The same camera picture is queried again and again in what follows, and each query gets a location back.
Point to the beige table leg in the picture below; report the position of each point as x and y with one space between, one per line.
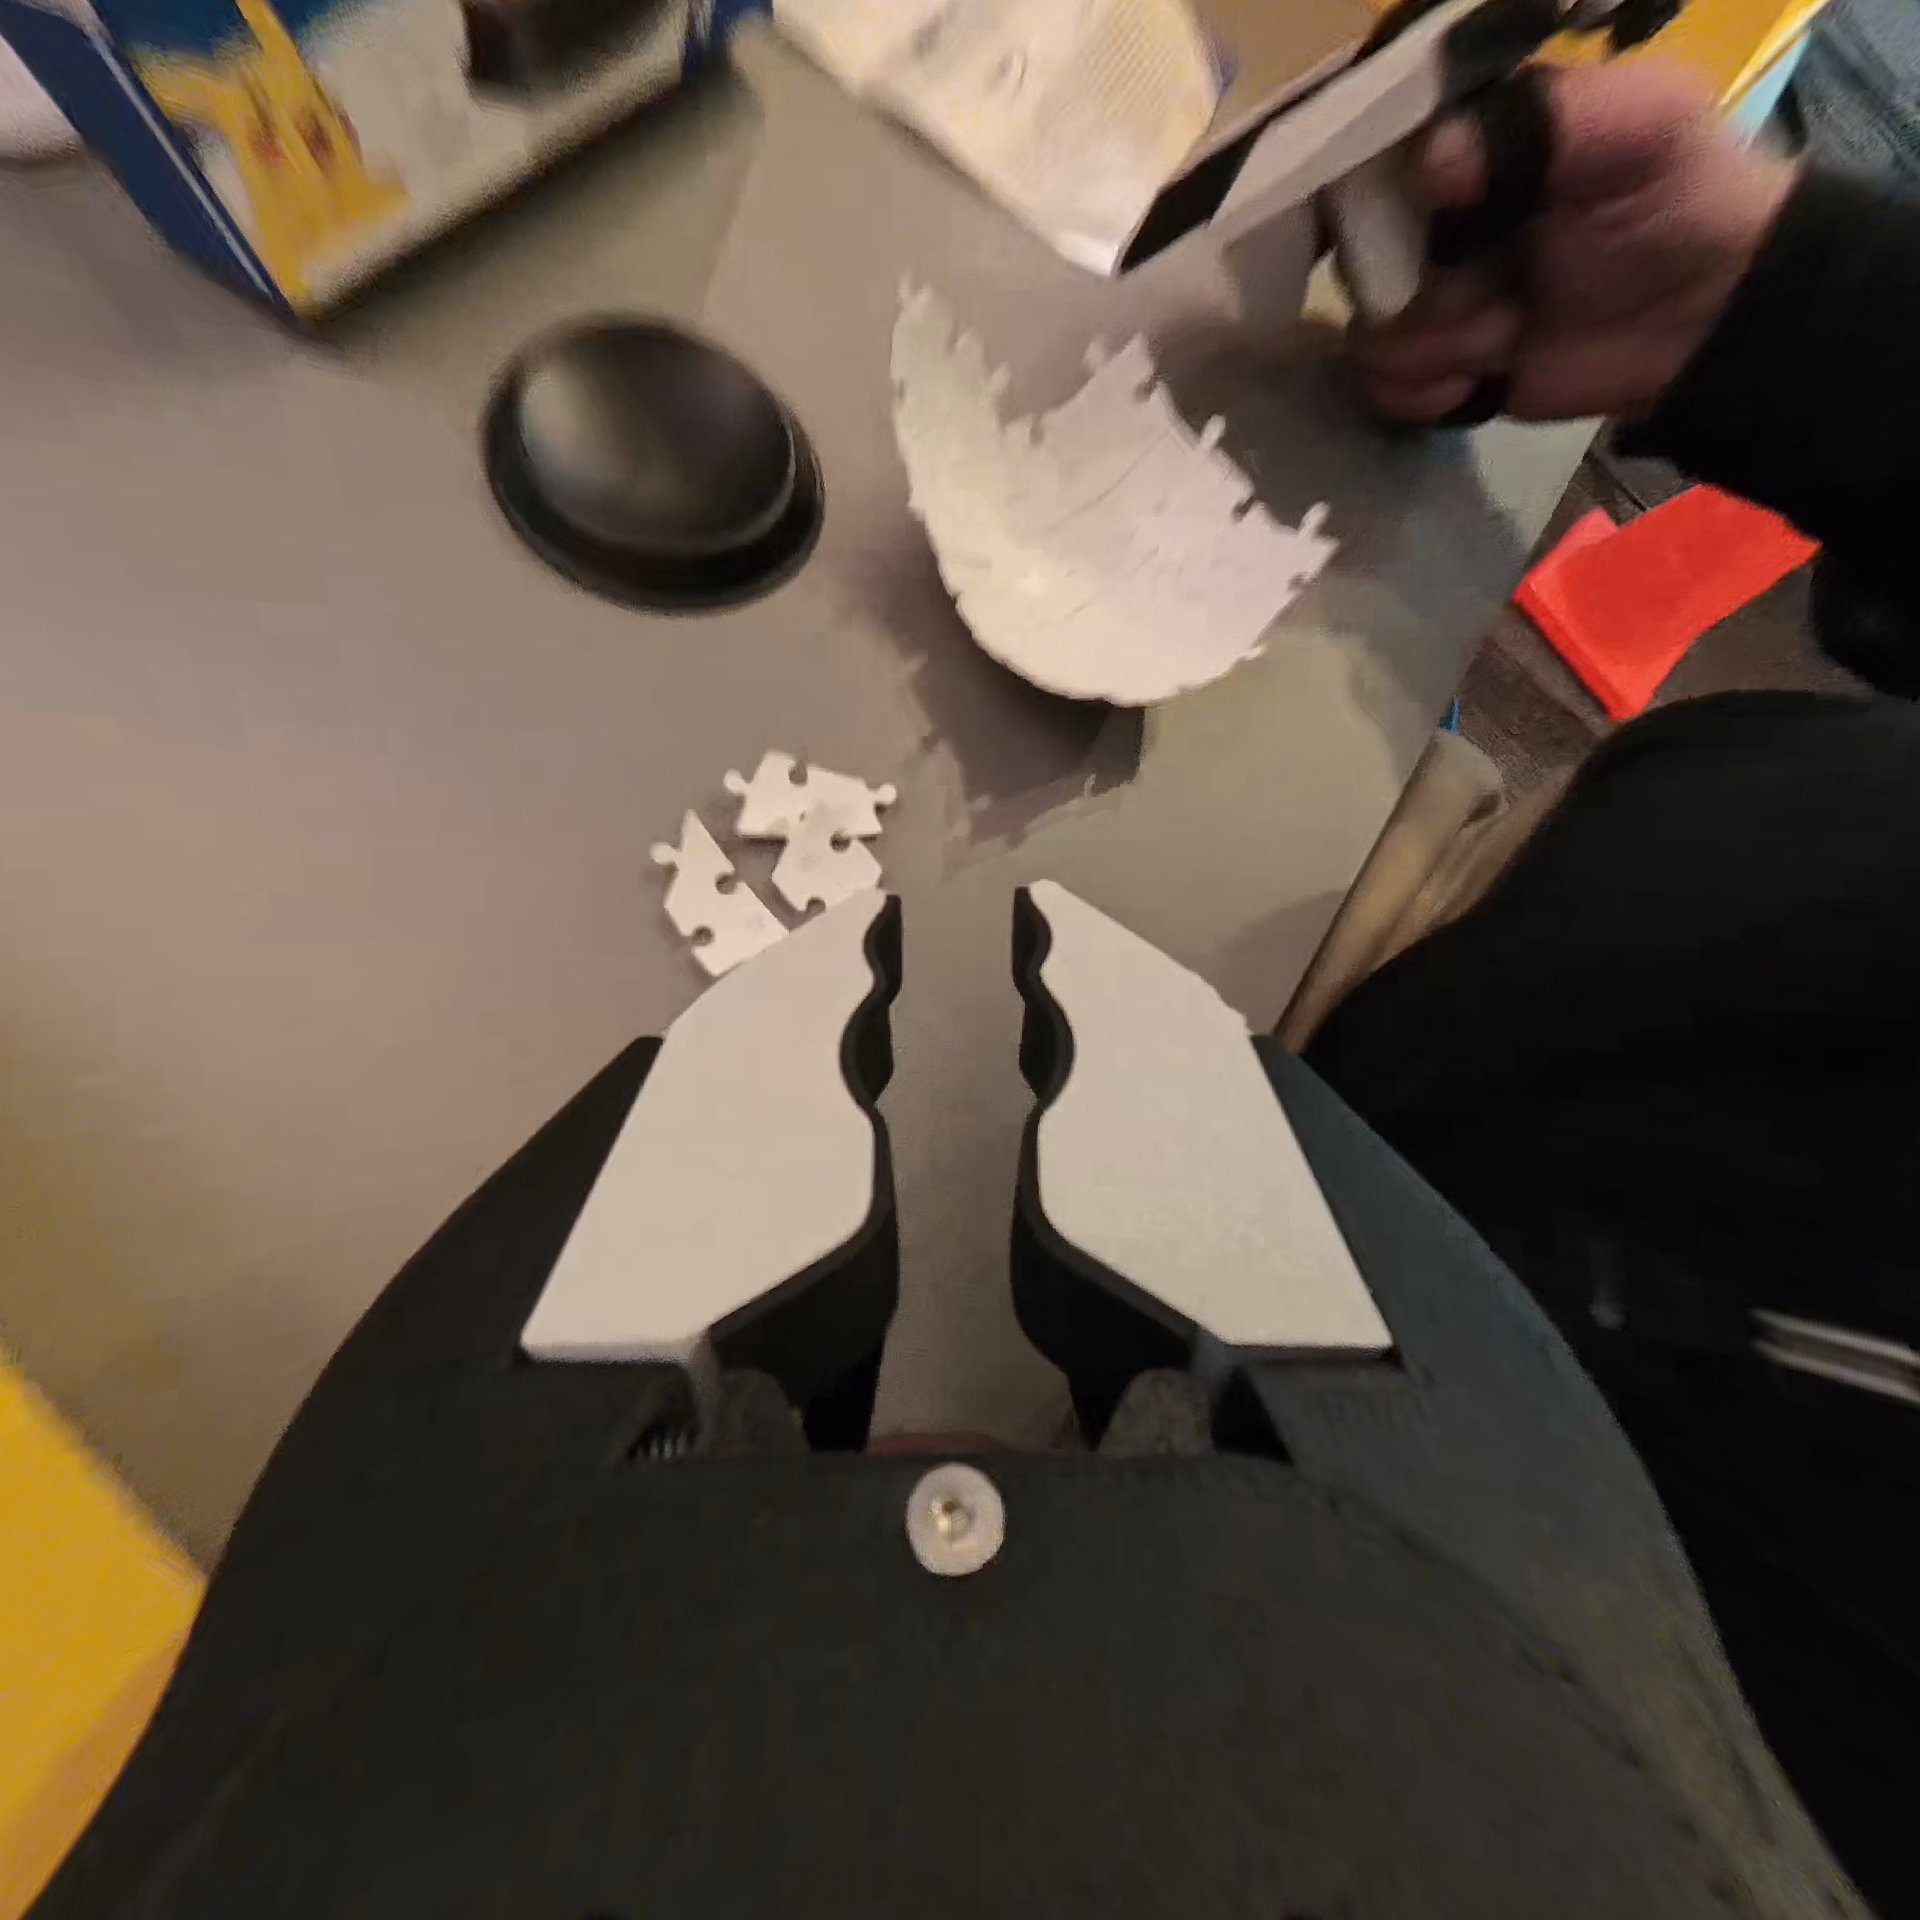
1410 872

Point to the red plastic sheet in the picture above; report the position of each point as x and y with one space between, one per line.
1650 600

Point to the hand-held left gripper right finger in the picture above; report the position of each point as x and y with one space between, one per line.
1186 1186

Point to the person's right hand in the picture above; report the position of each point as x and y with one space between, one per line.
1637 256

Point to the pointed white jigsaw piece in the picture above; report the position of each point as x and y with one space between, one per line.
717 908

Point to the white instruction sheet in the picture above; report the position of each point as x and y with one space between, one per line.
1021 105

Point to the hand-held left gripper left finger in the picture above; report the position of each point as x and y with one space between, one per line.
735 1169

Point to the blue puzzle box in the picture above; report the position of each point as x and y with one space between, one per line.
298 163

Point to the yellow plastic bin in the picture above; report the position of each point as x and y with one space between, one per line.
74 1650

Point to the person's right forearm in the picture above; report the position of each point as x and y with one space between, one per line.
1829 373

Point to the white partly built puzzle ball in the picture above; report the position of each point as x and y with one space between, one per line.
1080 571

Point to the person's black clothing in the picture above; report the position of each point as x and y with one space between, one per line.
1650 977

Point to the black round desk grommet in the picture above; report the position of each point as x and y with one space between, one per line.
644 451

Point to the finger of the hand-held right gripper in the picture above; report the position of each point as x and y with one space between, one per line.
1322 121

